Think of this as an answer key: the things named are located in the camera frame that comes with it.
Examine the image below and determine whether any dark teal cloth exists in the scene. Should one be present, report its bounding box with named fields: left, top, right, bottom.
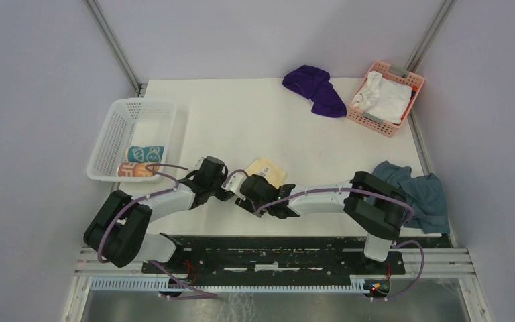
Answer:
left=372, top=161, right=451, bottom=234

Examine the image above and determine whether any yellow cloth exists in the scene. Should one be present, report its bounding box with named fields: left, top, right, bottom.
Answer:
left=245, top=157, right=287, bottom=188

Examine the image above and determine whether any white toothed cable rail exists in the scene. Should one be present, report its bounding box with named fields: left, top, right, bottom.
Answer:
left=90, top=276, right=369, bottom=295

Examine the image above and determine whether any pink plastic basket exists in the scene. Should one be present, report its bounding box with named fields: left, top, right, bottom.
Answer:
left=346, top=60, right=425, bottom=138

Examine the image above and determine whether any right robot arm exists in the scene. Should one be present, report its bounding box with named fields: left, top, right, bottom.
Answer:
left=223, top=171, right=414, bottom=274

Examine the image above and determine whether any purple cloth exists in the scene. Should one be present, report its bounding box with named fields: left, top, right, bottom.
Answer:
left=282, top=65, right=347, bottom=118

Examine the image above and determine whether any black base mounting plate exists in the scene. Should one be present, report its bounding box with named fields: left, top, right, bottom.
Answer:
left=99, top=234, right=455, bottom=288

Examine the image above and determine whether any white cloth in basket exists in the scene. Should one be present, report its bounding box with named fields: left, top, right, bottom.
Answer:
left=351, top=71, right=412, bottom=124

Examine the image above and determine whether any cream rabbit text towel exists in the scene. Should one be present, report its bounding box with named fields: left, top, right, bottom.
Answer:
left=117, top=162, right=154, bottom=178

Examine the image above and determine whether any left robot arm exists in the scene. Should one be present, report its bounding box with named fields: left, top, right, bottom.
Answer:
left=83, top=156, right=228, bottom=273

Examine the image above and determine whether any white plastic basket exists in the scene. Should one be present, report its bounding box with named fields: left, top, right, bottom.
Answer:
left=86, top=98, right=178, bottom=183

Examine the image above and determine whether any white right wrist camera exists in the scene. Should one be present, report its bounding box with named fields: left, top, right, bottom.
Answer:
left=222, top=172, right=247, bottom=200

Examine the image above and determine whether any teal bunny pattern towel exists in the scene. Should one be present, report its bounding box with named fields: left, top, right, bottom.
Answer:
left=125, top=146, right=164, bottom=163

